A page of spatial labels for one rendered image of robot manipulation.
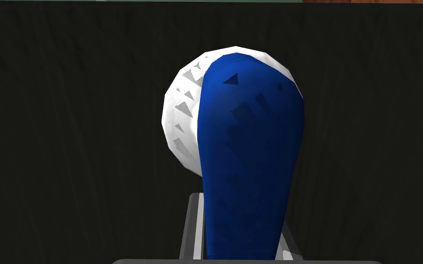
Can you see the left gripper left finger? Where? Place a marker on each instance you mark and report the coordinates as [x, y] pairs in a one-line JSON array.
[[194, 227]]

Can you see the black door leaf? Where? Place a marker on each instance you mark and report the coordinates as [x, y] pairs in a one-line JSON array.
[[68, 132]]

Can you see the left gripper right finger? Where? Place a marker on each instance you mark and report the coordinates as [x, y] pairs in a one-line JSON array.
[[288, 246]]

